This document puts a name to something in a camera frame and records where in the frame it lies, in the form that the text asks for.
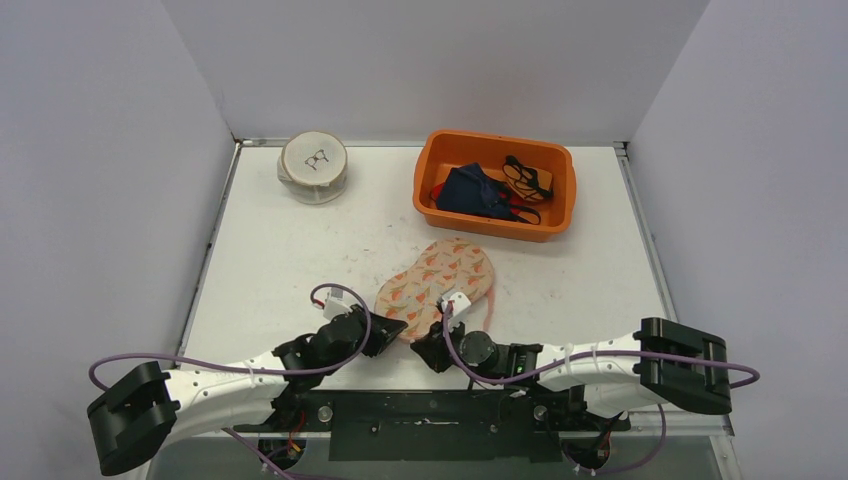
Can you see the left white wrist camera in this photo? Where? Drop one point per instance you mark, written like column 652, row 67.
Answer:
column 334, row 307

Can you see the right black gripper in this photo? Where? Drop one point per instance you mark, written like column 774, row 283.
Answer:
column 439, row 345

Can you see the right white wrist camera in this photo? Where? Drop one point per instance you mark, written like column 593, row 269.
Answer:
column 453, row 305

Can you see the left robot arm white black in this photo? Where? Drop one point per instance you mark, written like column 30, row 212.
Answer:
column 150, row 407

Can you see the floral mesh laundry bag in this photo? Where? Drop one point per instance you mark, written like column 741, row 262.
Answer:
column 411, row 295

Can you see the orange plastic bin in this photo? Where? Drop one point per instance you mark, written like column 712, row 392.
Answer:
column 540, row 176

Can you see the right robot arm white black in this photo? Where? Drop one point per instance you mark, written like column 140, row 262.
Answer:
column 661, row 362

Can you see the round white mesh laundry bag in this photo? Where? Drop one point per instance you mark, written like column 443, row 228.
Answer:
column 313, row 167

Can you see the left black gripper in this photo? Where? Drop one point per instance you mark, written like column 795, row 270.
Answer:
column 382, row 332

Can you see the navy blue garment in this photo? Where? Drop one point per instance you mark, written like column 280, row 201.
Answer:
column 469, row 190

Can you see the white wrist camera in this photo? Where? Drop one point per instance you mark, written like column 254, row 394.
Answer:
column 453, row 305
column 334, row 307

